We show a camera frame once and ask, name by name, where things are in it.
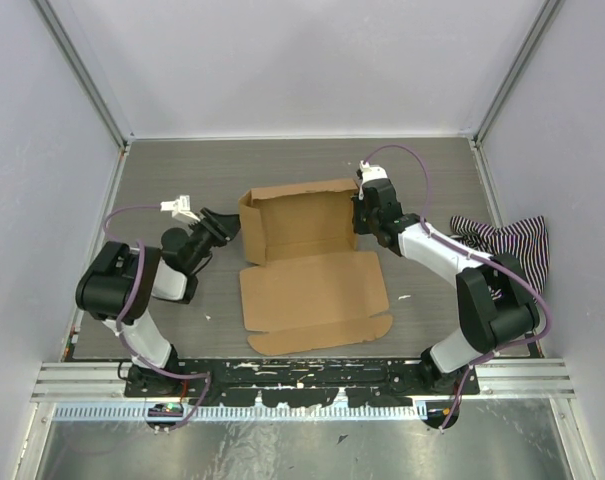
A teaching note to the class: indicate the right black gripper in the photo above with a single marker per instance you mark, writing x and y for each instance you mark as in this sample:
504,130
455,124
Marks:
358,226

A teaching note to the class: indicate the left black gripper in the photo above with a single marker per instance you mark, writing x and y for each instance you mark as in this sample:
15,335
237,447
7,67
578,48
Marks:
225,225

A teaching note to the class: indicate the brown cardboard box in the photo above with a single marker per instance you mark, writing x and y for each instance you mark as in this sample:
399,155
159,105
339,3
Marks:
308,287

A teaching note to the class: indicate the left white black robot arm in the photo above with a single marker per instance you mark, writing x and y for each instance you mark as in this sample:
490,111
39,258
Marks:
117,287

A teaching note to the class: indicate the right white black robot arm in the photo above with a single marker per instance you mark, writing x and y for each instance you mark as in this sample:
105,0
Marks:
494,307

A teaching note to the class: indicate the striped purple cloth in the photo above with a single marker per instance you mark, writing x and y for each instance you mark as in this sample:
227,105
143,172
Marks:
526,239

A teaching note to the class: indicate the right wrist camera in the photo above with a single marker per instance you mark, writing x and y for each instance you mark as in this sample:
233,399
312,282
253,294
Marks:
367,173

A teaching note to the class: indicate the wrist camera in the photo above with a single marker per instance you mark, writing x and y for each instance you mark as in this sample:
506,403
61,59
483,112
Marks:
367,173
180,210

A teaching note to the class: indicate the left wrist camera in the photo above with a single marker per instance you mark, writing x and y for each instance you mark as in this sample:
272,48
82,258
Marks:
180,210

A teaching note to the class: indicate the left aluminium corner post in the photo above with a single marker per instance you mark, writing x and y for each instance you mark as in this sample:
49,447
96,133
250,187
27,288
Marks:
64,42

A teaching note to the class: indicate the aluminium corner post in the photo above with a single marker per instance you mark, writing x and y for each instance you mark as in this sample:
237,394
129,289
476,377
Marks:
64,42
533,38

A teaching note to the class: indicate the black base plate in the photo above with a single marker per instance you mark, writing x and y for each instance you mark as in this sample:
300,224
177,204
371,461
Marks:
296,383

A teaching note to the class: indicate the white slotted cable duct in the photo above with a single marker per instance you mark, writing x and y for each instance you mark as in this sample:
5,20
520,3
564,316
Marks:
173,412

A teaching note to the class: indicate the aluminium front rail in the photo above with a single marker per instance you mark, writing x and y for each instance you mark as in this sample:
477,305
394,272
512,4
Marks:
508,378

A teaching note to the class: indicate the right aluminium corner post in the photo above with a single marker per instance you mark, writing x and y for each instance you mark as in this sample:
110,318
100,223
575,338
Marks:
533,38

